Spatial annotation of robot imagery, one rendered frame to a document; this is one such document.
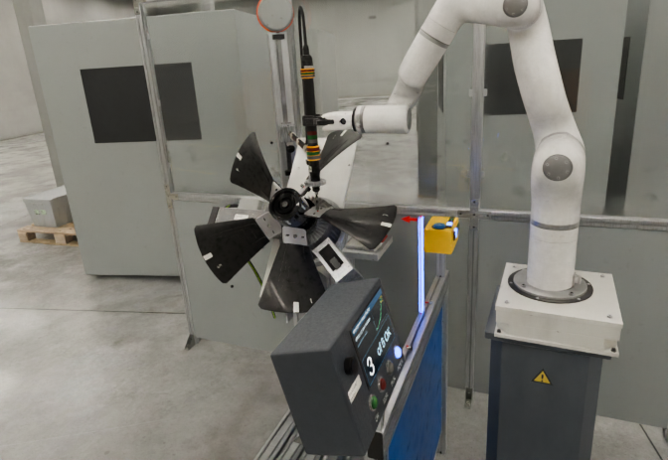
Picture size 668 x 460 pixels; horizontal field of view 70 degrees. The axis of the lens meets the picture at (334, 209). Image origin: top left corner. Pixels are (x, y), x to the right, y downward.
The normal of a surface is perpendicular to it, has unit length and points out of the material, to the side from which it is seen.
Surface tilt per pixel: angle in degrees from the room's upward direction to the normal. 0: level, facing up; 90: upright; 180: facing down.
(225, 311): 90
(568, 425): 90
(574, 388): 90
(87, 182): 90
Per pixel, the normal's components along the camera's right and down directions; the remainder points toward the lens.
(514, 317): -0.41, 0.29
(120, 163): -0.16, 0.30
